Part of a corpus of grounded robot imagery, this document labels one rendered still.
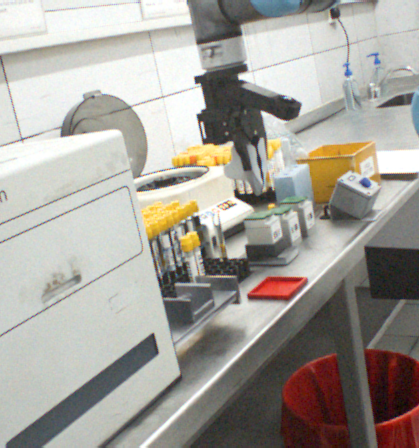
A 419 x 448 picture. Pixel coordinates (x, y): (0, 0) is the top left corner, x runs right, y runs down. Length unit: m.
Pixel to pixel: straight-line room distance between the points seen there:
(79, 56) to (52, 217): 1.01
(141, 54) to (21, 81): 0.43
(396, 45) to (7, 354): 3.06
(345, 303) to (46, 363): 0.68
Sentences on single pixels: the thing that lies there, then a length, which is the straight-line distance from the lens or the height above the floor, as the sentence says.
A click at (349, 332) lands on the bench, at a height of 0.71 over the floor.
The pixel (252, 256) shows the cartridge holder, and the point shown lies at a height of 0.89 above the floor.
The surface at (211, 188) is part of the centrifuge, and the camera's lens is 1.33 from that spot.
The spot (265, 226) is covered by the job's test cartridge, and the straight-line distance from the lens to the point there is 1.09.
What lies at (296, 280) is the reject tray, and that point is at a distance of 1.01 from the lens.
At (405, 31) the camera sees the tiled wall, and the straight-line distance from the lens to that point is 3.46.
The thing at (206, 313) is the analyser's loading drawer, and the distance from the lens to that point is 0.86.
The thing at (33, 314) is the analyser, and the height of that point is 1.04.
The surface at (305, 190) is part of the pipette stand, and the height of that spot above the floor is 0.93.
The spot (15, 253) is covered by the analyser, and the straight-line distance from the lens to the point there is 0.60.
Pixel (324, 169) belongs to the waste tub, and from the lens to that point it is 1.40.
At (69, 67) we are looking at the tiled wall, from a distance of 1.59.
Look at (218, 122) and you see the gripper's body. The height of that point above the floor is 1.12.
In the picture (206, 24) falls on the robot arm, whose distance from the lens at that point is 1.04.
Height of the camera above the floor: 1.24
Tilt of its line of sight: 14 degrees down
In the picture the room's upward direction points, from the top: 12 degrees counter-clockwise
